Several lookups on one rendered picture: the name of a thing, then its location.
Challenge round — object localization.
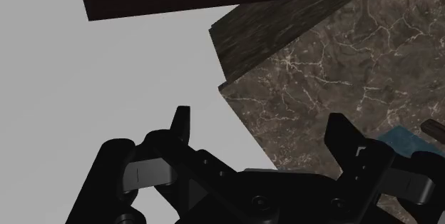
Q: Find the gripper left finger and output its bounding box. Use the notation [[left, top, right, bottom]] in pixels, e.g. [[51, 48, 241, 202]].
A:
[[66, 106, 244, 224]]

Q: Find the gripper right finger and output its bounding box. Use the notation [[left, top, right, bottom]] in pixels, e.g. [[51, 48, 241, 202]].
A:
[[324, 112, 445, 224]]

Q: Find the blue flat object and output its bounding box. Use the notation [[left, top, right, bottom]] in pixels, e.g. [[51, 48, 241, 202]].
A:
[[375, 125, 445, 159]]

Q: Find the brown rounded object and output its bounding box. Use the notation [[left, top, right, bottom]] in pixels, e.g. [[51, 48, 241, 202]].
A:
[[419, 118, 445, 145]]

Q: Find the dark wood counter cabinet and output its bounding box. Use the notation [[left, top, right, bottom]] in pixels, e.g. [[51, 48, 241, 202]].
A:
[[208, 0, 392, 85]]

